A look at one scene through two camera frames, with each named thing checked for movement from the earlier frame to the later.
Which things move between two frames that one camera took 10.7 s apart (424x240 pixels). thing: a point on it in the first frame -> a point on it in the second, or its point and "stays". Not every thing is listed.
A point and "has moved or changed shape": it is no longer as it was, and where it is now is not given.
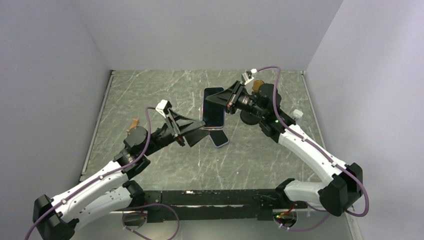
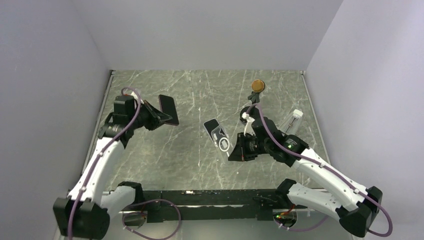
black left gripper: (180, 125) -> (154, 113)
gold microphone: (257, 83) stays
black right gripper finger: (224, 96) -> (238, 153)
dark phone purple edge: (213, 113) has moved or changed shape
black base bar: (216, 205) stays
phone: (218, 137) -> (210, 125)
